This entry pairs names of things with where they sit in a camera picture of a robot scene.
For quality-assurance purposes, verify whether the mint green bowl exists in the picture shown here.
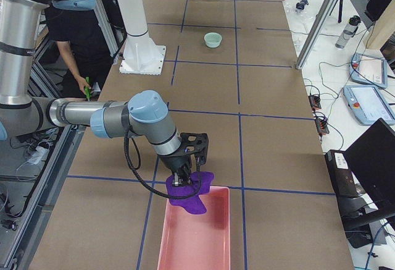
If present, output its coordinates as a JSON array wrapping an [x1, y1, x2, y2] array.
[[204, 32, 222, 48]]

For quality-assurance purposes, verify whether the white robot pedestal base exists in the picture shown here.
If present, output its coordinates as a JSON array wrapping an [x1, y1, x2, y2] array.
[[118, 0, 166, 75]]

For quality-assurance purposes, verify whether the teach pendant tablet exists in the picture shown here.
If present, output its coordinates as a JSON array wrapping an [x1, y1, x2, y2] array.
[[343, 85, 394, 125], [349, 53, 388, 89]]

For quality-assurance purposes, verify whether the seated person in black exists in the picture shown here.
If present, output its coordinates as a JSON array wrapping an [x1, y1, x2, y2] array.
[[44, 6, 113, 100]]

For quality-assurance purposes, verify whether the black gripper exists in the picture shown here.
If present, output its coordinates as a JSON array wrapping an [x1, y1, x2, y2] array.
[[159, 149, 196, 187]]

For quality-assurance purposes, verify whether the pink plastic bin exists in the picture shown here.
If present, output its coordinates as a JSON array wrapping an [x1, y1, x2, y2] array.
[[157, 186, 231, 270]]

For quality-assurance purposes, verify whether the black computer monitor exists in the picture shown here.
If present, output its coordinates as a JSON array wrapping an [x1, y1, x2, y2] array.
[[344, 118, 394, 207]]

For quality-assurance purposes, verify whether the clear water bottle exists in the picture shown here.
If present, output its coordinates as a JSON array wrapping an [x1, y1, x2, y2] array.
[[335, 15, 361, 49]]

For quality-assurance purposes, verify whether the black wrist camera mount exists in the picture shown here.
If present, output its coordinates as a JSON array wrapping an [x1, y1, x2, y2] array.
[[180, 132, 209, 172]]

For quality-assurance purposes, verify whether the folded blue umbrella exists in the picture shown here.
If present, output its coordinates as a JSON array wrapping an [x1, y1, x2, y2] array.
[[296, 0, 309, 11]]

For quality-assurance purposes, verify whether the green handled tool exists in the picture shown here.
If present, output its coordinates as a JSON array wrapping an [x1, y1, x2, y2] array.
[[84, 77, 91, 101]]

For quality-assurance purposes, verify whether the purple cloth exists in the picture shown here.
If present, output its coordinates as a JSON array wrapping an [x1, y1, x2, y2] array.
[[166, 171, 215, 214]]

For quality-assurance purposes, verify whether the aluminium frame post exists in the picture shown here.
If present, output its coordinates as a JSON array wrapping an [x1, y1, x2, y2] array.
[[295, 0, 337, 70]]

